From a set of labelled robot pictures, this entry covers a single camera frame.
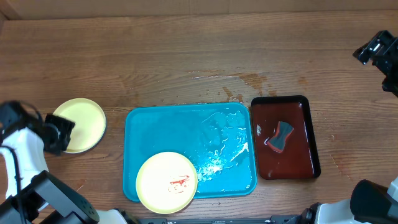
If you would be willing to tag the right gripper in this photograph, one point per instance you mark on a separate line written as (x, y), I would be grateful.
(374, 47)

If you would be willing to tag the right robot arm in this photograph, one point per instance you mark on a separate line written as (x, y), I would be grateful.
(369, 202)

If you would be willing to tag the red and black sponge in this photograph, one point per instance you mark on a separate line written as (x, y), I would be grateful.
(278, 141)

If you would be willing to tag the dark red tray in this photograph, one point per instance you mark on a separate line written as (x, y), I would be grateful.
(299, 160)

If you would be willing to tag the blue plastic tray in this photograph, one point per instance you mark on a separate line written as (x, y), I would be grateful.
(215, 137)

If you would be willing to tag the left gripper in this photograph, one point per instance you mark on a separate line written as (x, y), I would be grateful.
(66, 126)

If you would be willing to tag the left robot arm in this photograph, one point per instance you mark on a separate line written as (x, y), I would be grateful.
(31, 187)

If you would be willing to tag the yellow plate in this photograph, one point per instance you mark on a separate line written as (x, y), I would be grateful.
(90, 123)
(166, 183)

